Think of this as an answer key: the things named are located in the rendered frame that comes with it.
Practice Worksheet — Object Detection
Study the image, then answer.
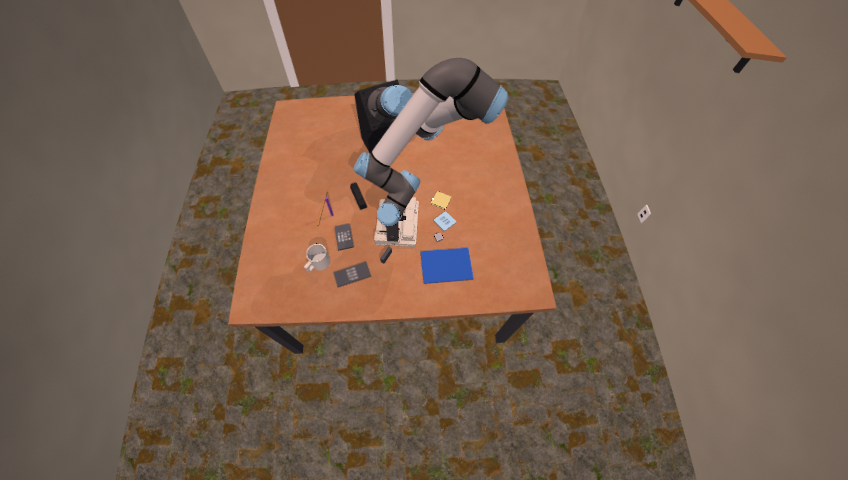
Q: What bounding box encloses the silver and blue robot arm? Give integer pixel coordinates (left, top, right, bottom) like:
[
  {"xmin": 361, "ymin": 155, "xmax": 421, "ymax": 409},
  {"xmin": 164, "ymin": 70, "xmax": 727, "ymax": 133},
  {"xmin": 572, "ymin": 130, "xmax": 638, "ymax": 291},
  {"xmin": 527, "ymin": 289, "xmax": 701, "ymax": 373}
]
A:
[{"xmin": 354, "ymin": 58, "xmax": 508, "ymax": 242}]

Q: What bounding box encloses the yellow sticky note pad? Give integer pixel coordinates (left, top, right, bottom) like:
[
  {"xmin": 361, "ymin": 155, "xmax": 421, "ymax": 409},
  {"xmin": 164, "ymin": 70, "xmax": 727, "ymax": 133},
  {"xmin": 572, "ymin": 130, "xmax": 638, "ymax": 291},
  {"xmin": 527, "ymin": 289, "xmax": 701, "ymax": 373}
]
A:
[{"xmin": 431, "ymin": 191, "xmax": 451, "ymax": 209}]

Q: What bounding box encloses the white mug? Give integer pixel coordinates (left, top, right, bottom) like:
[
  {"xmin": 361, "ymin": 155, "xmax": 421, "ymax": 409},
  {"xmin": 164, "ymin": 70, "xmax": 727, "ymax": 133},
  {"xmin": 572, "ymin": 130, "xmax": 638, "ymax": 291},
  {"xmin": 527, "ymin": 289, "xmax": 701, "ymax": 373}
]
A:
[{"xmin": 304, "ymin": 244, "xmax": 330, "ymax": 274}]

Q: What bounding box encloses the beige desk phone body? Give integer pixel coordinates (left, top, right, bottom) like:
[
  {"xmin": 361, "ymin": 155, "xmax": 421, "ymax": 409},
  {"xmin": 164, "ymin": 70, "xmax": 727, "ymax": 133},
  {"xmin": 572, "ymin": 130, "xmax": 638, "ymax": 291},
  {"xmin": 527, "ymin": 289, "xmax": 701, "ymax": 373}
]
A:
[{"xmin": 374, "ymin": 201, "xmax": 419, "ymax": 247}]

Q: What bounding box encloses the beige telephone handset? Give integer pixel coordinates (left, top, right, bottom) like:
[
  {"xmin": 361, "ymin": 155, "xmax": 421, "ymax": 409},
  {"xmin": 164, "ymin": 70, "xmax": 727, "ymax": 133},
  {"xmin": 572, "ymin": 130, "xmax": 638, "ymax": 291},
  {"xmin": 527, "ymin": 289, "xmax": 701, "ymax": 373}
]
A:
[{"xmin": 402, "ymin": 197, "xmax": 416, "ymax": 239}]

